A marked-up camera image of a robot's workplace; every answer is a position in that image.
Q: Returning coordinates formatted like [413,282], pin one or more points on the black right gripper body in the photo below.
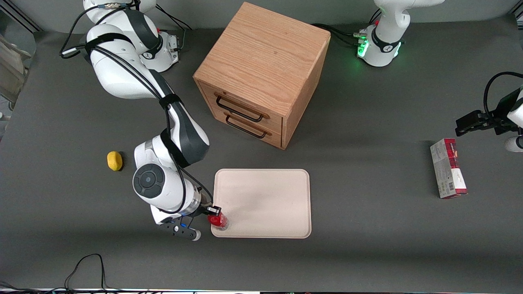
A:
[203,210]

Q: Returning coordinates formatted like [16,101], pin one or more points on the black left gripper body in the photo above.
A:
[499,119]

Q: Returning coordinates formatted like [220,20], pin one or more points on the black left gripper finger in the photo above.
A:
[470,118]
[470,129]

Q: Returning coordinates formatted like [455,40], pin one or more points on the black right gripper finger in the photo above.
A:
[213,213]
[214,209]

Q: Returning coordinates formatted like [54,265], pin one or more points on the red coke bottle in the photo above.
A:
[219,221]

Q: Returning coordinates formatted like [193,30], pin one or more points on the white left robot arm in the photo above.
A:
[388,24]

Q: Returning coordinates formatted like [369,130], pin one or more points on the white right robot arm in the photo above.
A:
[122,69]

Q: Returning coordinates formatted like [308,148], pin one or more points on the beige plastic tray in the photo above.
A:
[265,200]

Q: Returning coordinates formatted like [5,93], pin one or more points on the grey and red carton box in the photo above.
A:
[448,171]

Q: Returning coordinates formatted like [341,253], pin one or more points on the yellow lemon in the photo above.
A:
[115,161]

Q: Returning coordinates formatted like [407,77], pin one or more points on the wooden drawer cabinet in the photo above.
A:
[261,57]

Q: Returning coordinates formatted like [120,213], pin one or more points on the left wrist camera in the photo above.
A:
[514,143]

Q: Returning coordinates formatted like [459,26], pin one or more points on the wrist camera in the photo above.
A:
[514,143]
[182,230]

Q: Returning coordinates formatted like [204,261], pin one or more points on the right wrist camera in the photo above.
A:
[182,230]

